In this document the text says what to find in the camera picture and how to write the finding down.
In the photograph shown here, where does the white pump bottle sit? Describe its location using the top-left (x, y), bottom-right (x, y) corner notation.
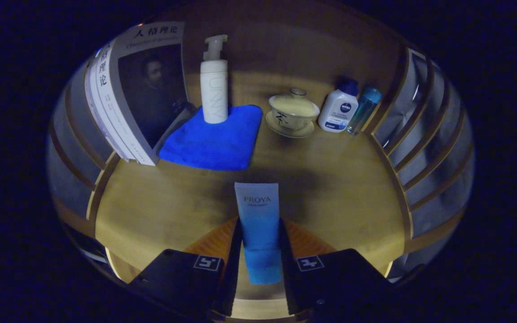
top-left (200, 35), bottom-right (229, 124)

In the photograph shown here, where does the wooden countertop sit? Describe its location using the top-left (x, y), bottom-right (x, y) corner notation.
top-left (95, 101), bottom-right (414, 320)

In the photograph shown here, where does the teal bottle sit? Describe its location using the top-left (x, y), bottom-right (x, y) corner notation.
top-left (346, 87), bottom-right (382, 136)

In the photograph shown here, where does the blue cosmetic tube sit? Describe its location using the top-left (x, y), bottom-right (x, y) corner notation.
top-left (234, 182), bottom-right (283, 285)

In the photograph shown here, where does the wooden cabinet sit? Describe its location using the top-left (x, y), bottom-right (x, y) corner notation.
top-left (45, 0), bottom-right (474, 288)

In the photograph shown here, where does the white lotion bottle blue cap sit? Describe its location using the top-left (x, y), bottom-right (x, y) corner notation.
top-left (317, 79), bottom-right (359, 133)

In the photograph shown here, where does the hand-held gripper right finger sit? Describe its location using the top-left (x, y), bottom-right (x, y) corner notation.
top-left (278, 218), bottom-right (391, 317)

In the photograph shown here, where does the blue cloth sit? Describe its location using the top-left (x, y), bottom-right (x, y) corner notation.
top-left (158, 105), bottom-right (263, 171)

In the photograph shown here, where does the purple and white book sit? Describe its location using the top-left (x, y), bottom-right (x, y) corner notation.
top-left (83, 58), bottom-right (127, 160)

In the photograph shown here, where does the ceramic lidded teacup with saucer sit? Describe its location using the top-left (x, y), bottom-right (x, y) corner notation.
top-left (265, 88), bottom-right (320, 139)

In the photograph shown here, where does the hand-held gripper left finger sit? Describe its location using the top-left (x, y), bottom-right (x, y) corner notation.
top-left (128, 215), bottom-right (243, 317)

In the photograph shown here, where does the grey book with portrait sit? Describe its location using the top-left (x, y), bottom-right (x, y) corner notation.
top-left (108, 21), bottom-right (196, 166)

